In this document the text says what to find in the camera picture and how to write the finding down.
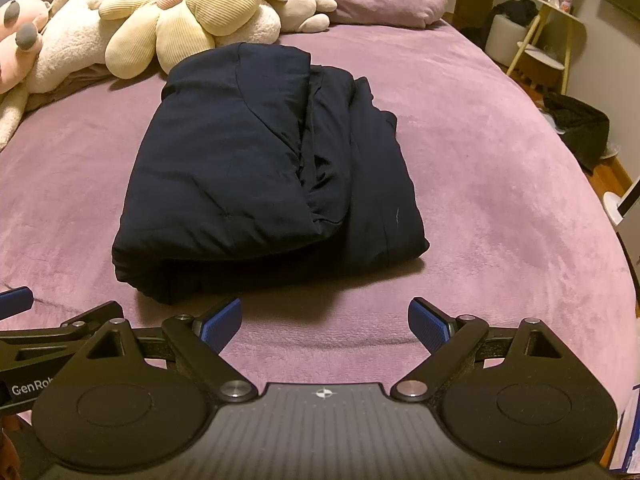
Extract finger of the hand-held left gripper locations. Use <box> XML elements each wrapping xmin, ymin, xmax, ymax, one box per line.
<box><xmin>0</xmin><ymin>301</ymin><xmax>125</xmax><ymax>364</ymax></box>
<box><xmin>0</xmin><ymin>286</ymin><xmax>35</xmax><ymax>320</ymax></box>

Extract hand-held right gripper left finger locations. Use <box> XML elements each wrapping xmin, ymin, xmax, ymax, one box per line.
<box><xmin>61</xmin><ymin>297</ymin><xmax>255</xmax><ymax>404</ymax></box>

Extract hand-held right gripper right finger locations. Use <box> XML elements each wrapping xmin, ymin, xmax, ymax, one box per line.
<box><xmin>391</xmin><ymin>297</ymin><xmax>584</xmax><ymax>404</ymax></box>

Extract navy zip jacket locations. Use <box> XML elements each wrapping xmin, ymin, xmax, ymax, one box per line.
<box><xmin>111</xmin><ymin>42</ymin><xmax>431</xmax><ymax>307</ymax></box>

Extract person's left forearm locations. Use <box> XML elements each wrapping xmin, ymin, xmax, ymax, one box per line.
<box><xmin>0</xmin><ymin>412</ymin><xmax>21</xmax><ymax>467</ymax></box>

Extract purple plush blanket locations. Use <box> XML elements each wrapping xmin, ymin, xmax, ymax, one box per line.
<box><xmin>0</xmin><ymin>14</ymin><xmax>640</xmax><ymax>393</ymax></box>

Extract blue and white printed box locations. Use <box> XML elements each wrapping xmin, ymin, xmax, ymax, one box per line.
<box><xmin>611</xmin><ymin>384</ymin><xmax>640</xmax><ymax>477</ymax></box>

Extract black bag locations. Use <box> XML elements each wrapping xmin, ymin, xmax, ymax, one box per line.
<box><xmin>542</xmin><ymin>91</ymin><xmax>612</xmax><ymax>174</ymax></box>

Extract pink plush toy grey paws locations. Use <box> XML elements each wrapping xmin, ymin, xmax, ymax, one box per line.
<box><xmin>0</xmin><ymin>0</ymin><xmax>52</xmax><ymax>95</ymax></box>

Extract white fluffy plush toy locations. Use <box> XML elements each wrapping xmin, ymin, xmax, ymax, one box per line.
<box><xmin>0</xmin><ymin>0</ymin><xmax>282</xmax><ymax>152</ymax></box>

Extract white side table yellow legs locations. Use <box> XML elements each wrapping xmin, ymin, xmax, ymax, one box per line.
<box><xmin>505</xmin><ymin>0</ymin><xmax>587</xmax><ymax>97</ymax></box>

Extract white stool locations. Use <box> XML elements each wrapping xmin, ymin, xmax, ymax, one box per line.
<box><xmin>485</xmin><ymin>12</ymin><xmax>532</xmax><ymax>62</ymax></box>

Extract cream ribbed flower plush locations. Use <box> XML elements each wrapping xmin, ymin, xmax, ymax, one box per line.
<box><xmin>97</xmin><ymin>0</ymin><xmax>287</xmax><ymax>80</ymax></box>

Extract beige small plush toy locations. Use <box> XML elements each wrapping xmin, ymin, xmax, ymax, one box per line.
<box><xmin>272</xmin><ymin>0</ymin><xmax>339</xmax><ymax>34</ymax></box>

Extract dark cloth on stool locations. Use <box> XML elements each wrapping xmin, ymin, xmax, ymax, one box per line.
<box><xmin>492</xmin><ymin>0</ymin><xmax>542</xmax><ymax>29</ymax></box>

